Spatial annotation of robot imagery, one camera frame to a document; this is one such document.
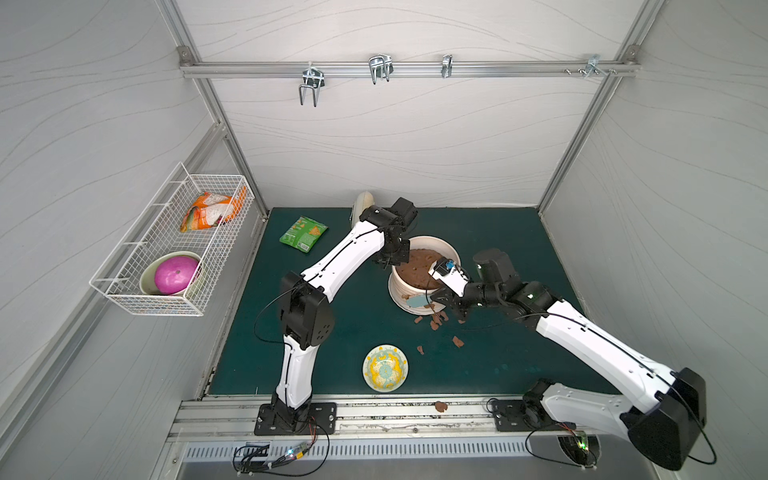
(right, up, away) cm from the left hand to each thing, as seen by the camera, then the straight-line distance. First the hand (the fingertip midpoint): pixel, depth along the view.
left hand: (400, 261), depth 85 cm
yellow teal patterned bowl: (-4, -29, -5) cm, 30 cm away
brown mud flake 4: (+6, -25, -1) cm, 26 cm away
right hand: (+9, -7, -10) cm, 15 cm away
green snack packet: (-36, +8, +26) cm, 45 cm away
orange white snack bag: (-46, +14, -13) cm, 50 cm away
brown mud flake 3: (+17, -24, +1) cm, 29 cm away
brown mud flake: (+11, -19, +5) cm, 23 cm away
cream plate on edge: (-12, +19, +11) cm, 25 cm away
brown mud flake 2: (+6, -18, +5) cm, 20 cm away
